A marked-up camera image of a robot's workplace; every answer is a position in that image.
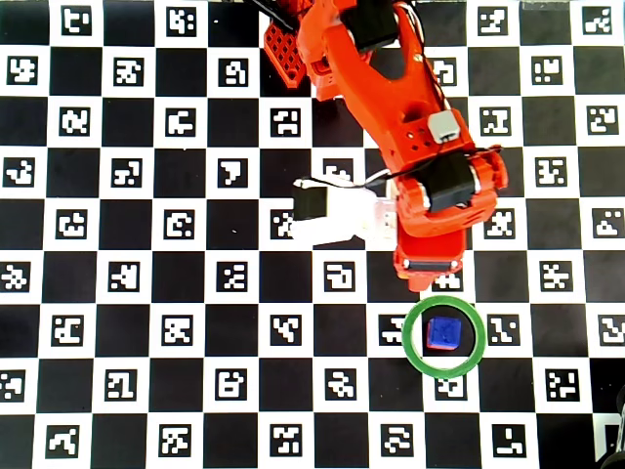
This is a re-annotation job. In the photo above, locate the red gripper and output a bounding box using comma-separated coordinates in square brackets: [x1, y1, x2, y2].
[393, 178, 499, 294]

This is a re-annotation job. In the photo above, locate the blue cube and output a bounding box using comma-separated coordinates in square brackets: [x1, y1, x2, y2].
[428, 316, 463, 349]

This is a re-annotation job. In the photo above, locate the grey square pad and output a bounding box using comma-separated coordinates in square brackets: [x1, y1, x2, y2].
[427, 110, 463, 144]

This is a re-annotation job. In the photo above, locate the black white marker checkerboard mat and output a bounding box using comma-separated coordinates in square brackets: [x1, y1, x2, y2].
[0, 0, 625, 469]

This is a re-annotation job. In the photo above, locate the green flat ring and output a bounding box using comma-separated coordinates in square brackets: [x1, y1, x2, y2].
[402, 295, 487, 380]

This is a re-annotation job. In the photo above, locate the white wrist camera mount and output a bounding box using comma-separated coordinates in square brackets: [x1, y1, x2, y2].
[290, 178, 399, 248]

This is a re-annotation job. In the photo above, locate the thin black camera cable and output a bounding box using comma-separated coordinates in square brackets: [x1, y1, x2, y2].
[292, 144, 504, 190]

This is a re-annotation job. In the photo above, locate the thick black cable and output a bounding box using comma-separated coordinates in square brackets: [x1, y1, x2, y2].
[243, 0, 297, 33]

